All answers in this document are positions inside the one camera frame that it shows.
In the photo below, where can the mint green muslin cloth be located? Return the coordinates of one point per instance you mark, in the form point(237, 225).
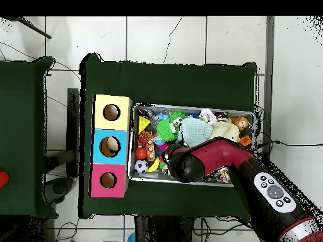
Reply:
point(197, 130)

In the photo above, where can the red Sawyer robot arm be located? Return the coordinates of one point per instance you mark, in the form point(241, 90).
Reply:
point(222, 156)

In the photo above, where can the shallow clear mesh bin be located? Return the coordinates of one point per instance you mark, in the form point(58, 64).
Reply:
point(132, 146)

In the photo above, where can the wooden box with three holes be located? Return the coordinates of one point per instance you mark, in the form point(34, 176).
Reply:
point(121, 146)

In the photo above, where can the large green spiky ball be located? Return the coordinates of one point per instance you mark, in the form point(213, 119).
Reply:
point(167, 130)

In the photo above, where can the orange tiger plush toy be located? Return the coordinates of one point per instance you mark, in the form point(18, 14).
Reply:
point(143, 137)

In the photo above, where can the yellow cheese wedge toy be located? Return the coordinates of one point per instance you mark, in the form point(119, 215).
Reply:
point(144, 124)

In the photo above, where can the orange toy block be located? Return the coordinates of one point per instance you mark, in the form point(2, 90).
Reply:
point(151, 151)

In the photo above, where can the small green spiky ball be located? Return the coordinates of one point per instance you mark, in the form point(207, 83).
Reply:
point(177, 116)

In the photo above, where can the small red ball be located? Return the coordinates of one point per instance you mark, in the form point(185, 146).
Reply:
point(141, 153)

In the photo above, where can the small soccer ball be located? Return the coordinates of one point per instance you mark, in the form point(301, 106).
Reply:
point(142, 166)

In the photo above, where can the cream muslin cloth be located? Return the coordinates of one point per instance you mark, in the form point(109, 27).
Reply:
point(226, 131)

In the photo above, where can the small brown plush doll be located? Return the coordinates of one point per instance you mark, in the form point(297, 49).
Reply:
point(242, 122)

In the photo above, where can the green cloth side table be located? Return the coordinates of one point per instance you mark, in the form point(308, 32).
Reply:
point(25, 151)

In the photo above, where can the small red round object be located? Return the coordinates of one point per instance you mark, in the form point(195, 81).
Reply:
point(3, 179)

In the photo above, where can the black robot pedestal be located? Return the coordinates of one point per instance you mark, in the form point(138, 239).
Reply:
point(161, 232)

